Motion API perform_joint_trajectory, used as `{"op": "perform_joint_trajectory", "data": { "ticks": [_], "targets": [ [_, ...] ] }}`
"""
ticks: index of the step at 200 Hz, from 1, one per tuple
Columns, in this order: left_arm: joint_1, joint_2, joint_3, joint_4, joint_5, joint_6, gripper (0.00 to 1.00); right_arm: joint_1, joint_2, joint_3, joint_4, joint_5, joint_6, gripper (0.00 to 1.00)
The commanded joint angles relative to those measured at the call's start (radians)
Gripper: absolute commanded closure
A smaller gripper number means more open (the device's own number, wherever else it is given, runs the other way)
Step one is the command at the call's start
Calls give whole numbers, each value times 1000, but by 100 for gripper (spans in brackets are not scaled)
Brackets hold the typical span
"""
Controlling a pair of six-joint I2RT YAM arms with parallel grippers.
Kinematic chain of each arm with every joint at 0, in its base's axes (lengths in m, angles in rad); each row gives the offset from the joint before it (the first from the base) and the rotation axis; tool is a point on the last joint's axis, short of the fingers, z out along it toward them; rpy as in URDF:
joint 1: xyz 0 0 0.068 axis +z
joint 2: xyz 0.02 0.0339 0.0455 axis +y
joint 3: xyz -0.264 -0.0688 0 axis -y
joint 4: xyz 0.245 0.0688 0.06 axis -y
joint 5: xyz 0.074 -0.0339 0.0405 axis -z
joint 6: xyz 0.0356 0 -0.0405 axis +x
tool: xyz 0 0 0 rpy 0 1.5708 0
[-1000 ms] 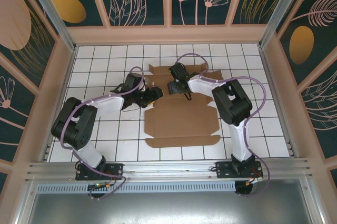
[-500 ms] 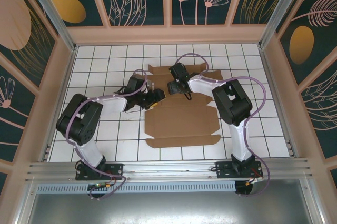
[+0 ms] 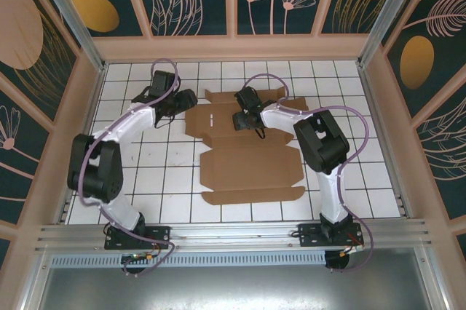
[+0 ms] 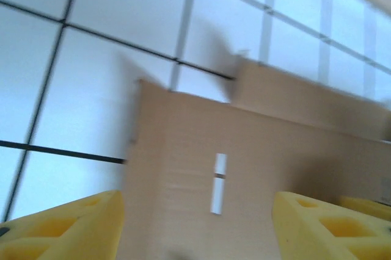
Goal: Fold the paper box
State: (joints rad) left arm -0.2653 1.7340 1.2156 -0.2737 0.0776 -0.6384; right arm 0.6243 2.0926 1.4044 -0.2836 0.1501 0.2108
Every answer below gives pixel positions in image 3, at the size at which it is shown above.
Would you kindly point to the brown cardboard paper box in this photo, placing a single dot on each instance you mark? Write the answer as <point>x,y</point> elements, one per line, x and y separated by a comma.
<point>247,164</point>

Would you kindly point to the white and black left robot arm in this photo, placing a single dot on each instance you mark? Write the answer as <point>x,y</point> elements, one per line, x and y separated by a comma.
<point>134,124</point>

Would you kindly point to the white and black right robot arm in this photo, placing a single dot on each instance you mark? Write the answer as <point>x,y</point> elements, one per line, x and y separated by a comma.
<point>327,193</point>

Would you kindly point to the small green circuit board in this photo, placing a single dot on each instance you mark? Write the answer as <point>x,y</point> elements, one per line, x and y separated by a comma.
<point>140,256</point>

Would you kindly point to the grey metal sheet panel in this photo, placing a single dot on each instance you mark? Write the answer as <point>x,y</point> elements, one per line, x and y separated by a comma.
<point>236,288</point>

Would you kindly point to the aluminium table side rail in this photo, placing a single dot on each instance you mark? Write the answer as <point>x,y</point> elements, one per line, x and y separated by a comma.
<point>90,117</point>
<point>376,117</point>

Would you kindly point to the aluminium mounting rail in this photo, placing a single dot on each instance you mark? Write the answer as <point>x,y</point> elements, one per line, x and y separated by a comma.
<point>236,233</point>

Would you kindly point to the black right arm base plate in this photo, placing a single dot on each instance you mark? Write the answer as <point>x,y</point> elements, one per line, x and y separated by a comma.
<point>309,237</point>

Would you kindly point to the aluminium corner post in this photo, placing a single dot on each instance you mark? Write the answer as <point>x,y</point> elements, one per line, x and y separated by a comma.
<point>73,22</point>
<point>382,11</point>

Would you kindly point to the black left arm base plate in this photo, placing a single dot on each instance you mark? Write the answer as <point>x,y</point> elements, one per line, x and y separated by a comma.
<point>160,233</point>

